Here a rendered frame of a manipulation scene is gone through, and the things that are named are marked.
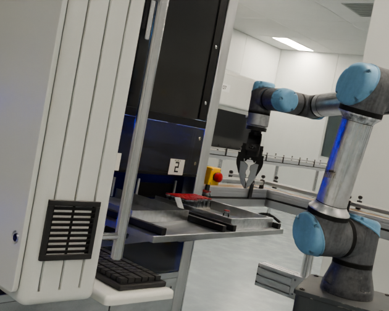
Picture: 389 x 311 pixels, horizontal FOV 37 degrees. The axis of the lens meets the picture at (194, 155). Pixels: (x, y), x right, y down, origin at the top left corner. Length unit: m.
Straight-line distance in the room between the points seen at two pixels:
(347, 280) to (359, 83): 0.55
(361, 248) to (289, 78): 9.70
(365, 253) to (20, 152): 1.01
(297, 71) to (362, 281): 9.66
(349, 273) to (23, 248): 0.95
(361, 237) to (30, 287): 0.93
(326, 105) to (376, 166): 1.57
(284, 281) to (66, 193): 2.00
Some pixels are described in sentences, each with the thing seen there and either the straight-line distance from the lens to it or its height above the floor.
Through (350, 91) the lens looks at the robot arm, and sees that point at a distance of 1.54.
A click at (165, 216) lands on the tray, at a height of 0.90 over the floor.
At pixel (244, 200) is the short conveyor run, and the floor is 0.87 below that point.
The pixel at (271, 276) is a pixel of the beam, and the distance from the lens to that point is 3.01.
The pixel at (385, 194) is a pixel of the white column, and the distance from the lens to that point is 3.36.
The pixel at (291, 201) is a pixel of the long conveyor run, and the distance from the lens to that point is 2.90.
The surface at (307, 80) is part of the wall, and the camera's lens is 11.11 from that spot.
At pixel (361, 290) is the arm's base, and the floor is 0.82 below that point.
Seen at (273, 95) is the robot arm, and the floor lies 1.33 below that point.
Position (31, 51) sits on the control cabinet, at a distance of 1.14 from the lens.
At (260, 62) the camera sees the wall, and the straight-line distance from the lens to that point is 10.93.
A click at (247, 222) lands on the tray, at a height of 0.90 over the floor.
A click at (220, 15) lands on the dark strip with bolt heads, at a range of 2.28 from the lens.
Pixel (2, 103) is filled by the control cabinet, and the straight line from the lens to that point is 1.21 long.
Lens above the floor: 1.19
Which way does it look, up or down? 3 degrees down
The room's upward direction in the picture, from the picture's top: 11 degrees clockwise
